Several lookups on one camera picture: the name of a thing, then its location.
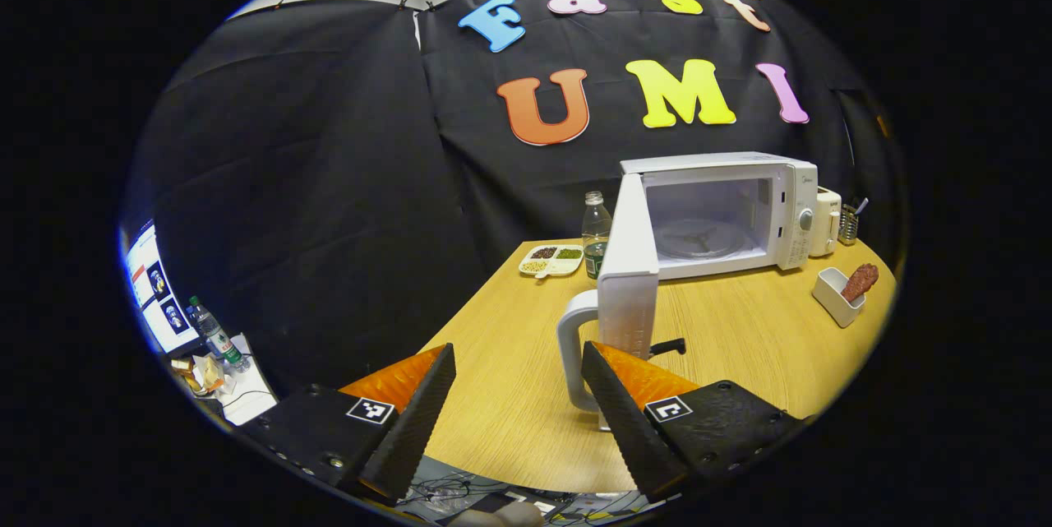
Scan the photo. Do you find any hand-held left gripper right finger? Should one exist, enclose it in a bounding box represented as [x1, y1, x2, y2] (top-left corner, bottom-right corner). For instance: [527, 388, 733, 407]
[580, 340, 810, 505]

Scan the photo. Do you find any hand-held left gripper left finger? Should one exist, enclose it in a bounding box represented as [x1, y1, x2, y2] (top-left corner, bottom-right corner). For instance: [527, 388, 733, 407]
[238, 343, 457, 505]

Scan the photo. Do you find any white microwave oven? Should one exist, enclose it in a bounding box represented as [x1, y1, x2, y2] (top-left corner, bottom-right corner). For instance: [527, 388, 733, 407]
[556, 151, 820, 433]

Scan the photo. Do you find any brown meat piece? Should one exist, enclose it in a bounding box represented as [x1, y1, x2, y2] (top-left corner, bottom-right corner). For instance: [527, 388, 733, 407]
[840, 263, 879, 303]

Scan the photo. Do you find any white side desk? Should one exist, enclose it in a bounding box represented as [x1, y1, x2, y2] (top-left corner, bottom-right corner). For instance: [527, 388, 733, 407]
[177, 334, 279, 427]

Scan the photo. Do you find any white divided plate with beans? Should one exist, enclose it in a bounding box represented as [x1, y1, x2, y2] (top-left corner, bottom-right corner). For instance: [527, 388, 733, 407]
[518, 243, 585, 280]

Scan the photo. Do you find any clear plastic water bottle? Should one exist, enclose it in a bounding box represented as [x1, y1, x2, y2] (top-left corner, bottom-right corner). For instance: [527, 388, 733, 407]
[582, 191, 613, 281]

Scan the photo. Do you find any green label water bottle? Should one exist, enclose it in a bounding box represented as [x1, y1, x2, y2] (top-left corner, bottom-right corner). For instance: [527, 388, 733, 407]
[187, 295, 247, 372]

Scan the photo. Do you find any white rectangular tray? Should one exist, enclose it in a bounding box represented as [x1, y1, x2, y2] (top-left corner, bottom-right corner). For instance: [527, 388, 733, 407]
[812, 266, 866, 328]

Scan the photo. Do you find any white toaster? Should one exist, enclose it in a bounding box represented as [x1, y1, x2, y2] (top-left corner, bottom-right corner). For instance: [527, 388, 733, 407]
[810, 187, 843, 258]

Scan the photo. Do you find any computer monitor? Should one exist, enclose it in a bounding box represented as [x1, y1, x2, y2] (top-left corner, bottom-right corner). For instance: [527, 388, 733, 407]
[123, 220, 202, 357]

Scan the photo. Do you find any tangle of black cables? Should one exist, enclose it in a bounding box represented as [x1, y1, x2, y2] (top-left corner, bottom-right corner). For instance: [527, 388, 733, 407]
[407, 469, 502, 515]

